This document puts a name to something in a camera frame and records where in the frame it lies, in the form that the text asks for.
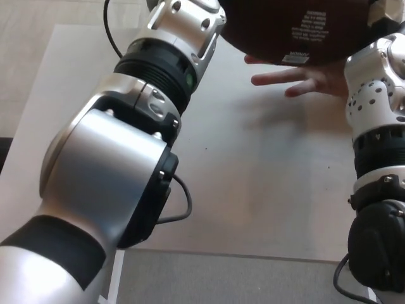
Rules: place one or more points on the bare person hand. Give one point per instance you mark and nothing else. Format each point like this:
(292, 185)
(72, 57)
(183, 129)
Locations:
(316, 79)

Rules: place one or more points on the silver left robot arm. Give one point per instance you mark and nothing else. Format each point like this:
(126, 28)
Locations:
(104, 164)

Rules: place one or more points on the white metal table leg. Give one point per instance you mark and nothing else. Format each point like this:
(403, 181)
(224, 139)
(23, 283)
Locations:
(114, 278)

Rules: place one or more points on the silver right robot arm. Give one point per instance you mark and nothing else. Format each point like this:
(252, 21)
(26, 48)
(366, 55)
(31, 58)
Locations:
(373, 126)

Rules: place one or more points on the brown leather american football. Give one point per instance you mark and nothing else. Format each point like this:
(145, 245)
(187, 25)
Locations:
(269, 28)

